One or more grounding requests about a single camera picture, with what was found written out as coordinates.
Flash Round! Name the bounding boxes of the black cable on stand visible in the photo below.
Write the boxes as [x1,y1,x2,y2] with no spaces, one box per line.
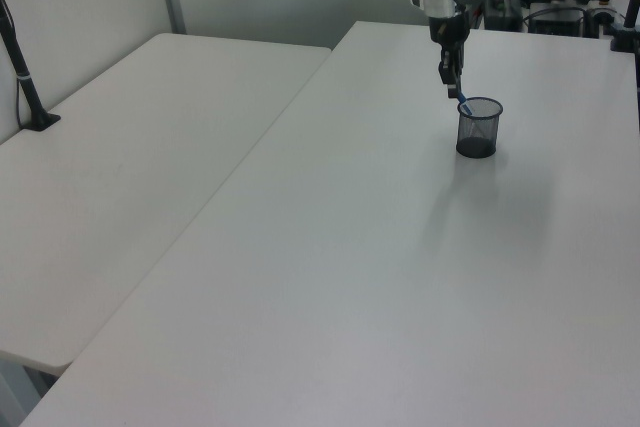
[12,75,25,128]

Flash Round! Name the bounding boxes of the blue and white marker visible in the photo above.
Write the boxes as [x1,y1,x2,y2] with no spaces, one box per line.
[449,90,484,141]

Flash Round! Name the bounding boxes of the black computer box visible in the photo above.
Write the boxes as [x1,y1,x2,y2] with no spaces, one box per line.
[528,1,587,37]

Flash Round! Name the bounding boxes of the black camera stand pole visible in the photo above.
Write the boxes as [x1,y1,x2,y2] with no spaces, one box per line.
[0,0,62,133]

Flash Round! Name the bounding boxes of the white side table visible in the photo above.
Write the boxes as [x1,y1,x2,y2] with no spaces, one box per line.
[0,32,334,376]

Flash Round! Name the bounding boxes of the black clamp camera mount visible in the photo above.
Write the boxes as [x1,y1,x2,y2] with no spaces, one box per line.
[608,0,640,54]

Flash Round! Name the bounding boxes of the dark green equipment box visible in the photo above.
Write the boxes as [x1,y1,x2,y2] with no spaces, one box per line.
[480,0,524,31]

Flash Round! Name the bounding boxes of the white partition panel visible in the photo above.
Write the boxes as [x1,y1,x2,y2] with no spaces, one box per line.
[0,0,177,144]

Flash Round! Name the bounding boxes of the black mesh pen cup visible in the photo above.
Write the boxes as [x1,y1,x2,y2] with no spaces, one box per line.
[455,95,505,158]

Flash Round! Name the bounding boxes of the dark robot gripper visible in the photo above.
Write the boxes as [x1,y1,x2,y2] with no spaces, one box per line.
[428,8,471,99]

